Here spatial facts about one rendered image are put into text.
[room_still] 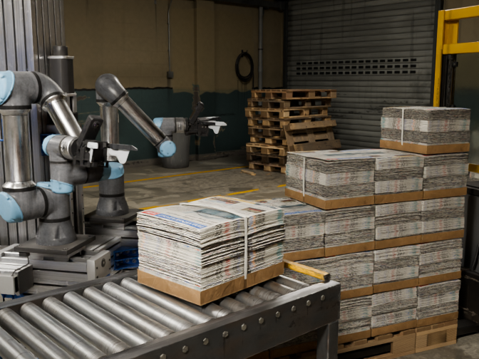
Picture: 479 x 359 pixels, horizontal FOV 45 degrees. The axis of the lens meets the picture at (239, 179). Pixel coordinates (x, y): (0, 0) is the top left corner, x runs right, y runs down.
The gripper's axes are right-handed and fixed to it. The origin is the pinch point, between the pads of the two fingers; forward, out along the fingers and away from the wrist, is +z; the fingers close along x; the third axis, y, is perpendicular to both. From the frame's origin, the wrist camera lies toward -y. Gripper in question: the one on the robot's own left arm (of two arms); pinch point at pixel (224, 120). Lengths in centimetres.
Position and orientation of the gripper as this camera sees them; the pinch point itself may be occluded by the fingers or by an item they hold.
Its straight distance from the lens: 290.9
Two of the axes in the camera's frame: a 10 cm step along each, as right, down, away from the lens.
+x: 2.1, 3.0, -9.3
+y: -0.3, 9.5, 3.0
